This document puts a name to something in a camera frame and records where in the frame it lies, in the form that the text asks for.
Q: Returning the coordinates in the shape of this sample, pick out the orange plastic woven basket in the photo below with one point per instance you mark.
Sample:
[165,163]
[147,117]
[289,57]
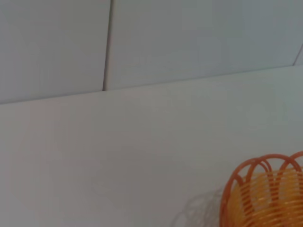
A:
[260,196]

